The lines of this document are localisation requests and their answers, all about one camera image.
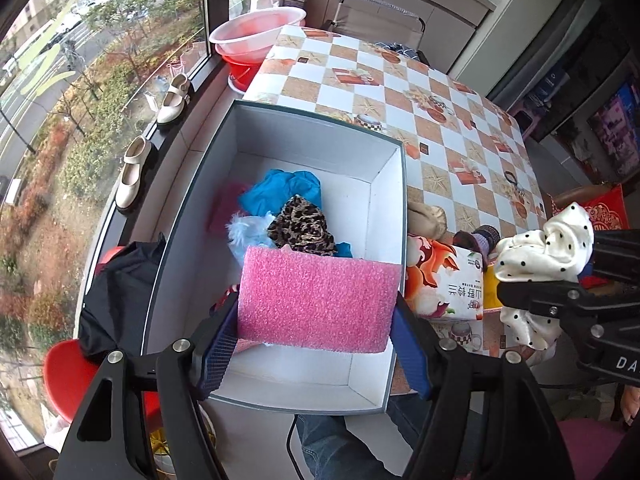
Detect person's right forearm pink sleeve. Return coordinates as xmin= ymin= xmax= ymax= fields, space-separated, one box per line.
xmin=555 ymin=419 xmax=633 ymax=480

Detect red plastic basin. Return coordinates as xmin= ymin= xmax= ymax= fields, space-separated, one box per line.
xmin=220 ymin=51 xmax=263 ymax=96

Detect metal frame chair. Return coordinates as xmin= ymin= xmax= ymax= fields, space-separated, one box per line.
xmin=322 ymin=0 xmax=427 ymax=48

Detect purple printed package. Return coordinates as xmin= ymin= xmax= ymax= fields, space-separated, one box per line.
xmin=587 ymin=85 xmax=640 ymax=161

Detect white cabinet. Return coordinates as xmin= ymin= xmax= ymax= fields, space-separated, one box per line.
xmin=447 ymin=0 xmax=591 ymax=106

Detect checkered printed tablecloth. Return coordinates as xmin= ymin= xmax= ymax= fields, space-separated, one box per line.
xmin=242 ymin=25 xmax=548 ymax=361

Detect large pink foam sponge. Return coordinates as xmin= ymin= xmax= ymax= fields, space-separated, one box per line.
xmin=236 ymin=245 xmax=403 ymax=356

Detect clear plastic basin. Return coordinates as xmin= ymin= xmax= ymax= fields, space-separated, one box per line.
xmin=208 ymin=7 xmax=307 ymax=59

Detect person's legs in jeans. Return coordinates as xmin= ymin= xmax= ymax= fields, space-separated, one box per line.
xmin=295 ymin=397 xmax=436 ymax=480

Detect pink stool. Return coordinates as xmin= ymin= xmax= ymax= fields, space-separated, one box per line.
xmin=515 ymin=102 xmax=546 ymax=140

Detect magenta cloth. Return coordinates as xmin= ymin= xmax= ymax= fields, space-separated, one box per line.
xmin=207 ymin=182 xmax=253 ymax=236

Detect large white cardboard box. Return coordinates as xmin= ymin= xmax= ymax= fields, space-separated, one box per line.
xmin=140 ymin=100 xmax=408 ymax=416

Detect person's right hand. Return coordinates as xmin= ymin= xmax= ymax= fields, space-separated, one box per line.
xmin=619 ymin=385 xmax=640 ymax=426

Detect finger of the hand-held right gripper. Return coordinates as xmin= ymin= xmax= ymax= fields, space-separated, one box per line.
xmin=497 ymin=280 xmax=640 ymax=387
xmin=592 ymin=229 xmax=640 ymax=283

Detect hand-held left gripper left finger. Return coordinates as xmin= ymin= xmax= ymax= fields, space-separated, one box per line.
xmin=52 ymin=290 xmax=241 ymax=480

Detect white polka dot scrunchie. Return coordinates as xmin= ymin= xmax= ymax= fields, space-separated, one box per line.
xmin=494 ymin=202 xmax=596 ymax=351

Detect red plastic stool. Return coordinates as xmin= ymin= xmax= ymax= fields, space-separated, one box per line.
xmin=42 ymin=246 xmax=162 ymax=426

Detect beige cloth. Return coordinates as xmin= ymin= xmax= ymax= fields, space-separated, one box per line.
xmin=407 ymin=203 xmax=448 ymax=241

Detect red embroidered cushion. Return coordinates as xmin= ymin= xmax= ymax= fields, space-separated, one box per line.
xmin=582 ymin=185 xmax=628 ymax=231

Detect wooden chair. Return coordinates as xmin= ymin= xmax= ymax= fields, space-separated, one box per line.
xmin=542 ymin=185 xmax=626 ymax=221

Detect blue box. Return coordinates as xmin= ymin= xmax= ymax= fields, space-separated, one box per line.
xmin=532 ymin=71 xmax=571 ymax=106

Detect floral tissue pack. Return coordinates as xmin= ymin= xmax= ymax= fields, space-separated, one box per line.
xmin=404 ymin=234 xmax=486 ymax=322

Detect purple knit sock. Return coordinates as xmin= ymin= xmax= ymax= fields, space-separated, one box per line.
xmin=452 ymin=226 xmax=501 ymax=261

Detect blue cloth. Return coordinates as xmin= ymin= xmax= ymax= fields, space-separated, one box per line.
xmin=237 ymin=169 xmax=323 ymax=218

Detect dark plaid cloth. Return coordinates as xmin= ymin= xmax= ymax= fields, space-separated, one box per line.
xmin=387 ymin=42 xmax=430 ymax=67

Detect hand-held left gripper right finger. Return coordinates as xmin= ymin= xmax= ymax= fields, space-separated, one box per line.
xmin=390 ymin=295 xmax=573 ymax=480

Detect leopard print scrunchie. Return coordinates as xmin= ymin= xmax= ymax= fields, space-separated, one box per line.
xmin=266 ymin=195 xmax=338 ymax=256

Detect white plastic bag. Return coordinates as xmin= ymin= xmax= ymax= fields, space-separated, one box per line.
xmin=44 ymin=412 xmax=73 ymax=448

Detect black cloth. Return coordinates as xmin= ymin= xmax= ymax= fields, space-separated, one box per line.
xmin=77 ymin=232 xmax=168 ymax=363

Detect light blue feather scrunchie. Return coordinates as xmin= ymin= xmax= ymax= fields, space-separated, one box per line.
xmin=227 ymin=211 xmax=276 ymax=263

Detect black cable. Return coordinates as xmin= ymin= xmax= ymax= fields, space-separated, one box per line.
xmin=286 ymin=412 xmax=313 ymax=480

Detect cream strap shoe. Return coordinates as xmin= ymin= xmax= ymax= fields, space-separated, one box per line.
xmin=116 ymin=136 xmax=153 ymax=211
xmin=156 ymin=72 xmax=195 ymax=126

